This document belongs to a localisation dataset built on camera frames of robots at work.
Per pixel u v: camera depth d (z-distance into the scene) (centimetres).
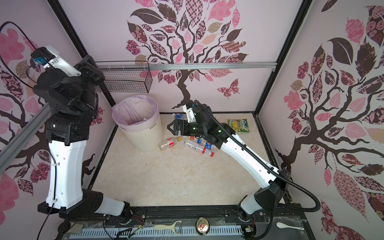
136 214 74
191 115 62
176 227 71
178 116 112
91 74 43
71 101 35
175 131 58
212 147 97
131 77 95
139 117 101
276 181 40
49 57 35
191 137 100
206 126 51
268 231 69
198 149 95
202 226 62
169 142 97
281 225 71
